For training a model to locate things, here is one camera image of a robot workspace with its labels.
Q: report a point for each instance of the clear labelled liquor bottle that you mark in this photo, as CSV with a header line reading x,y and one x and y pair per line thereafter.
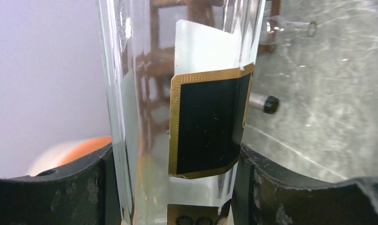
x,y
185,175

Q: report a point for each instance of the cream orange drawer cabinet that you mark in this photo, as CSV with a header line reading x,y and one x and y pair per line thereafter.
x,y
64,153

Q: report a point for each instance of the clear glass bottle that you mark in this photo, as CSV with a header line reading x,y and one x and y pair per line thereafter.
x,y
276,29

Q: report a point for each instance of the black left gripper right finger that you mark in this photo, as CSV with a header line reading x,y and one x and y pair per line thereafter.
x,y
266,193

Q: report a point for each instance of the brown wooden wine rack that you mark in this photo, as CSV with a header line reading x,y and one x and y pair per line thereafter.
x,y
162,59

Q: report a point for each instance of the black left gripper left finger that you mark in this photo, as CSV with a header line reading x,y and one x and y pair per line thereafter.
x,y
82,192

